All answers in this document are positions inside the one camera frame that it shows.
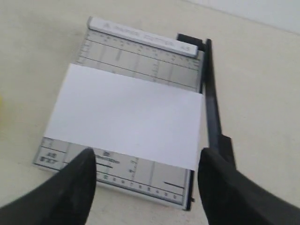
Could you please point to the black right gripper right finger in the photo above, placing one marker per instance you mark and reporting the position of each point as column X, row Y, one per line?
column 230, row 198

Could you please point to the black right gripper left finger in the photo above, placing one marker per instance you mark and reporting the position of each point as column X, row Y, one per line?
column 65, row 199

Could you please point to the black cutter blade arm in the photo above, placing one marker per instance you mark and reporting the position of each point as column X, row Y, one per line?
column 218, row 142

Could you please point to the white paper sheet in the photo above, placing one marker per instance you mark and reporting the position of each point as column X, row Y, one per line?
column 127, row 115

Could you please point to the grey paper cutter base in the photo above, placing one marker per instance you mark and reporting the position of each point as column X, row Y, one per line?
column 123, row 50

